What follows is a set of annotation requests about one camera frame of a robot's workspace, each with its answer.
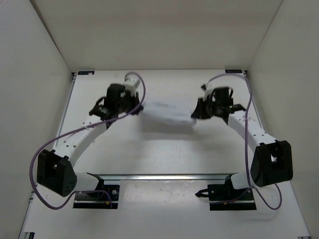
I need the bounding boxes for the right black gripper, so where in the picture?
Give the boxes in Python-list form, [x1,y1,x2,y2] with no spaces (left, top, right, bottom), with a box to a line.
[191,97,221,120]

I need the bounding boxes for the white skirt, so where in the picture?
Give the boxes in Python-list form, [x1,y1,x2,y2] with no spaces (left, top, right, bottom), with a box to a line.
[139,99,197,127]

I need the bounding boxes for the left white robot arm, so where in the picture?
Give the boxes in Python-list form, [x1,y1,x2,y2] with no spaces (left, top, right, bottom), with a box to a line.
[36,80,144,198]

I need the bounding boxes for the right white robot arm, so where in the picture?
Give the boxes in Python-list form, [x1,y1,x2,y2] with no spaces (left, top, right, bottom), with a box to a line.
[191,85,293,200]

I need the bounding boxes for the right blue corner label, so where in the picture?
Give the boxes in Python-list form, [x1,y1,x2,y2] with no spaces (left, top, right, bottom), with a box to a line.
[225,69,242,74]

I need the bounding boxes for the blue corner label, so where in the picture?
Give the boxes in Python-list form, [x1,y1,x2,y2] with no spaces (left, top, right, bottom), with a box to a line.
[225,69,242,74]
[77,71,95,75]

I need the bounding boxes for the left blue corner label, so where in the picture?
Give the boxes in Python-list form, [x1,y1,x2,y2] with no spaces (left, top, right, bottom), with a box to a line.
[77,71,95,75]

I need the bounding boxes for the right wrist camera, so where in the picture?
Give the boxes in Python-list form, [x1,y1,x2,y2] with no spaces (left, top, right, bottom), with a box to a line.
[201,83,214,101]

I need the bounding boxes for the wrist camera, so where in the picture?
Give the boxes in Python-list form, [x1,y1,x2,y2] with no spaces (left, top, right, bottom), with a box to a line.
[201,83,214,101]
[123,77,140,95]

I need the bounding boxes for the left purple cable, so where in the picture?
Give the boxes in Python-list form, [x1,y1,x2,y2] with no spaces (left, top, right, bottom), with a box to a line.
[29,72,147,210]

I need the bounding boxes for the purple cable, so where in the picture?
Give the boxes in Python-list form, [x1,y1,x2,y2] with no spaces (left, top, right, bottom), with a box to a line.
[29,72,147,210]
[205,73,283,212]

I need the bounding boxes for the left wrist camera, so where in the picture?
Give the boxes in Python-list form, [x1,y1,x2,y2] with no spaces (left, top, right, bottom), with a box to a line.
[123,77,140,95]

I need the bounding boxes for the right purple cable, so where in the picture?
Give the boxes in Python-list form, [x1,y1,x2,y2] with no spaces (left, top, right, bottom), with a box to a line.
[205,73,283,212]

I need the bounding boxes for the aluminium front rail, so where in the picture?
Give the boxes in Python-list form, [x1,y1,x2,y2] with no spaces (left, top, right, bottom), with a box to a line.
[98,174,231,181]

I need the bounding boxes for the black cable at right base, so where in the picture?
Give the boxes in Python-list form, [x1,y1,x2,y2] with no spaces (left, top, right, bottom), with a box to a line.
[195,188,212,199]

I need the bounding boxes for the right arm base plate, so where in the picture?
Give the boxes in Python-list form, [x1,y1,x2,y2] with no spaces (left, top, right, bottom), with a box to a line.
[207,184,257,211]

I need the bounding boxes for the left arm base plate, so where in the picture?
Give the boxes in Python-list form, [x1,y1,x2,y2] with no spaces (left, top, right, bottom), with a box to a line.
[73,180,120,210]

